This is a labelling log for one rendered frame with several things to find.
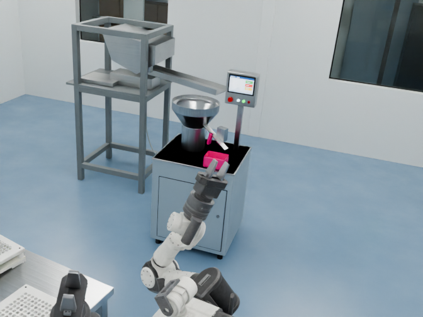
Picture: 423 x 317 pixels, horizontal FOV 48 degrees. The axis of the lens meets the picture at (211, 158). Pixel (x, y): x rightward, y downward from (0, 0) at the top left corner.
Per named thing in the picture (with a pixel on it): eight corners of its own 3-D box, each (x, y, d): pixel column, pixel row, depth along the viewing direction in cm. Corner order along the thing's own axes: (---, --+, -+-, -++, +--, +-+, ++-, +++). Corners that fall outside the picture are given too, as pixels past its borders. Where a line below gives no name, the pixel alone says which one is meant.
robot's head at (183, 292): (196, 304, 140) (197, 280, 137) (179, 326, 132) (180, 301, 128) (177, 297, 143) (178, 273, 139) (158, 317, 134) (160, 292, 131)
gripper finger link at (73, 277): (65, 272, 97) (65, 287, 102) (80, 274, 98) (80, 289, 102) (66, 265, 98) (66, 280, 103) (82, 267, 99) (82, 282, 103)
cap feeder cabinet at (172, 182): (148, 244, 379) (151, 158, 347) (174, 211, 429) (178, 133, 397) (224, 263, 364) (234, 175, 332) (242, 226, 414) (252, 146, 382)
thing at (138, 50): (43, 198, 431) (30, 29, 369) (101, 155, 525) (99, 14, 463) (192, 234, 397) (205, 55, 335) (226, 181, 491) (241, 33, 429)
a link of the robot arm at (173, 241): (206, 218, 165) (189, 240, 173) (183, 211, 162) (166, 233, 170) (206, 233, 160) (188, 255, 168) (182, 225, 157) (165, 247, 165)
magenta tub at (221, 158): (202, 166, 341) (203, 156, 337) (207, 160, 351) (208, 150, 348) (223, 171, 337) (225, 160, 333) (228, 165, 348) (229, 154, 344)
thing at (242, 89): (219, 150, 371) (226, 72, 345) (222, 145, 380) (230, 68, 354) (247, 156, 365) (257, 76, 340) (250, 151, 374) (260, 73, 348)
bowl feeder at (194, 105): (162, 151, 361) (164, 104, 345) (179, 135, 392) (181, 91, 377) (224, 163, 349) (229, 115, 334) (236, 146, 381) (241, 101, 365)
